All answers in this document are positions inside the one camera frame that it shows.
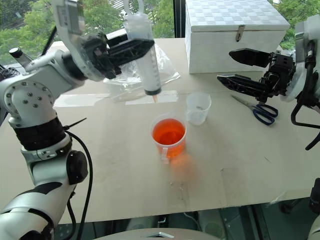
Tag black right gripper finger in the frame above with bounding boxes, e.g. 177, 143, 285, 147
216, 74, 269, 101
229, 48, 272, 69

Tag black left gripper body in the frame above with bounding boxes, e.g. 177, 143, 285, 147
83, 31, 123, 81

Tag thin black camera cable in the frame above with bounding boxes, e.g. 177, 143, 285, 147
41, 24, 58, 56

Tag large clear plastic syringe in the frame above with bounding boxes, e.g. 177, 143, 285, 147
122, 0, 164, 105

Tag metal box latch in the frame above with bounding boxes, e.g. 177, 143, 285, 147
235, 24, 246, 42

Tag clear plastic bag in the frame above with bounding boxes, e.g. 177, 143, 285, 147
102, 46, 182, 103

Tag clear cup with red liquid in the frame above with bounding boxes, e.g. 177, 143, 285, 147
150, 113, 188, 165

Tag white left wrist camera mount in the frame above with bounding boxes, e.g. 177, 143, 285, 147
51, 0, 107, 82

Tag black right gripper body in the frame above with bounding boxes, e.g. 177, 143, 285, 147
256, 51, 298, 103

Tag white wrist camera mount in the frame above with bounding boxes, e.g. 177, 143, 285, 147
51, 0, 107, 82
283, 21, 320, 102

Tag black zip tie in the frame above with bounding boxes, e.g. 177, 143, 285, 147
62, 117, 88, 131

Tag empty clear plastic cup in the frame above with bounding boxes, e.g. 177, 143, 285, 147
184, 92, 213, 126

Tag black window frame post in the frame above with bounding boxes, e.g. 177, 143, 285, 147
173, 0, 186, 40

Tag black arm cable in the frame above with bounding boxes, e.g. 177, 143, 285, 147
290, 39, 320, 151
64, 129, 94, 240

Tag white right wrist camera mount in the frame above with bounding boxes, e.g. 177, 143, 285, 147
283, 21, 320, 102

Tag white checkered storage box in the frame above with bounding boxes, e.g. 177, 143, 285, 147
184, 0, 291, 75

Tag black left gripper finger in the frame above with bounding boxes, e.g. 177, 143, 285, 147
105, 28, 129, 48
109, 38, 156, 68

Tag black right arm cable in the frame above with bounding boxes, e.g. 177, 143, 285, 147
290, 39, 320, 151

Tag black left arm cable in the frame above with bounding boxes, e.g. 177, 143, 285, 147
64, 129, 94, 240

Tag silver robot torso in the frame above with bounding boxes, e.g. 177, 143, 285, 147
98, 226, 221, 240

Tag blue handled scissors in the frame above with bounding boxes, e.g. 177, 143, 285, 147
231, 94, 279, 127

